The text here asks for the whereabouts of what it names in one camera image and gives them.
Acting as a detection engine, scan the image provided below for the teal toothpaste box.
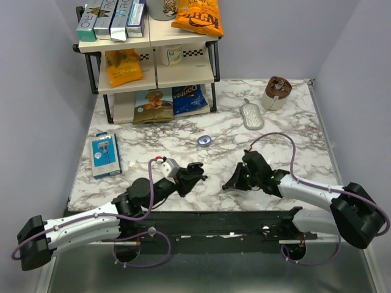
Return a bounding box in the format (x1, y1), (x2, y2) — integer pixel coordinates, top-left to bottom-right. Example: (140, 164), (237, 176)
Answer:
(76, 0), (103, 42)

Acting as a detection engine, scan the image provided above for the white printed mug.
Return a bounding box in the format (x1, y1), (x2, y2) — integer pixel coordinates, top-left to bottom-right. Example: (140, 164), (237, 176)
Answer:
(159, 45), (183, 67)

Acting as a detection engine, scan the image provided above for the tan chips bag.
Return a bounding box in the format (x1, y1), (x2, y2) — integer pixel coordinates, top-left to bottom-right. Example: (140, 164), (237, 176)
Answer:
(133, 88), (174, 125)

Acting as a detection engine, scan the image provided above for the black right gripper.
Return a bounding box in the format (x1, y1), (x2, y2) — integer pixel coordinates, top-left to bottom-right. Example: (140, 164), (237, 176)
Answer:
(225, 162), (261, 191)

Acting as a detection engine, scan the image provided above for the orange kettle chips bag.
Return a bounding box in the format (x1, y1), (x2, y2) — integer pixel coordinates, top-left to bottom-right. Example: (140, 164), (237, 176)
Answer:
(171, 0), (224, 38)

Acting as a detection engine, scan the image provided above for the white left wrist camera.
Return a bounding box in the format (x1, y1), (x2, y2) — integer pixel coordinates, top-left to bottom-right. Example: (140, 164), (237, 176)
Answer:
(159, 158), (180, 178)

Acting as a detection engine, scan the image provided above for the purple blue toothpaste box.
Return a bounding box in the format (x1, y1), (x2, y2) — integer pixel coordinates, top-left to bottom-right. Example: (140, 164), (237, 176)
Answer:
(126, 0), (146, 38)

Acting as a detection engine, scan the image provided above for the blue razor package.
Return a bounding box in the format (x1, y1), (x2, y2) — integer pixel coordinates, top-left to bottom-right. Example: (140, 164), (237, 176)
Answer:
(89, 132), (122, 179)

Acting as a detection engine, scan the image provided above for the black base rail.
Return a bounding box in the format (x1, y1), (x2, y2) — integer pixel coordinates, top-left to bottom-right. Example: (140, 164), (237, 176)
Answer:
(62, 209), (318, 256)

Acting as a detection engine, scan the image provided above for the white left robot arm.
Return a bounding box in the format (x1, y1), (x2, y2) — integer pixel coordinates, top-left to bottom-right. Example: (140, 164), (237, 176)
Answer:
(12, 167), (207, 271)

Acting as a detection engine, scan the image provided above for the orange snack bag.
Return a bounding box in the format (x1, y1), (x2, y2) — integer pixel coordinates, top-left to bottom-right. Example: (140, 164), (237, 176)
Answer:
(104, 49), (144, 87)

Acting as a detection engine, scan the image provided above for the beige tiered shelf rack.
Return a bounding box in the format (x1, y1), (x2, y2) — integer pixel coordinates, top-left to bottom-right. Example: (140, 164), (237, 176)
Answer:
(73, 16), (220, 124)

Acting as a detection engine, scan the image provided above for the brown paper cup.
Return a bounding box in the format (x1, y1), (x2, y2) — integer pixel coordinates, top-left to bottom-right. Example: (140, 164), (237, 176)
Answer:
(261, 76), (292, 110)

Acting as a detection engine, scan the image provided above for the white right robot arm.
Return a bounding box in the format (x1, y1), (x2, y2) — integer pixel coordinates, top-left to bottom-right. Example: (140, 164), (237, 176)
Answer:
(222, 151), (386, 249)

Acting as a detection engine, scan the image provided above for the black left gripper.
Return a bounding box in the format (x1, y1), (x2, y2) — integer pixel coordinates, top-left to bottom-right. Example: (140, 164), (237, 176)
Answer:
(144, 167), (202, 211)

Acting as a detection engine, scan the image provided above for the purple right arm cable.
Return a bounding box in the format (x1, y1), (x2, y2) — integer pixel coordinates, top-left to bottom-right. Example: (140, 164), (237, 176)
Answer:
(247, 132), (391, 266)

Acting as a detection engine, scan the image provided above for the grey cartoon mug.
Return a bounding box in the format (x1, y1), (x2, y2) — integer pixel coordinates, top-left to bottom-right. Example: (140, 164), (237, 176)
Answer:
(146, 0), (178, 21)

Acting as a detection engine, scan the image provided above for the silver blue toothpaste box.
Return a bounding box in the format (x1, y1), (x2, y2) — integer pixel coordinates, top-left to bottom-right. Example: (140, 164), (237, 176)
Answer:
(110, 0), (133, 42)

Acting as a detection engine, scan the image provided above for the blue doritos bag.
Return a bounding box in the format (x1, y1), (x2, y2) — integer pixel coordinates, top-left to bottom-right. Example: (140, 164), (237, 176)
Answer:
(172, 85), (208, 115)

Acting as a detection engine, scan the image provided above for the lavender earbud charging case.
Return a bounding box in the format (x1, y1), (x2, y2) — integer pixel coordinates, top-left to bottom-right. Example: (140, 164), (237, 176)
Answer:
(197, 135), (212, 147)

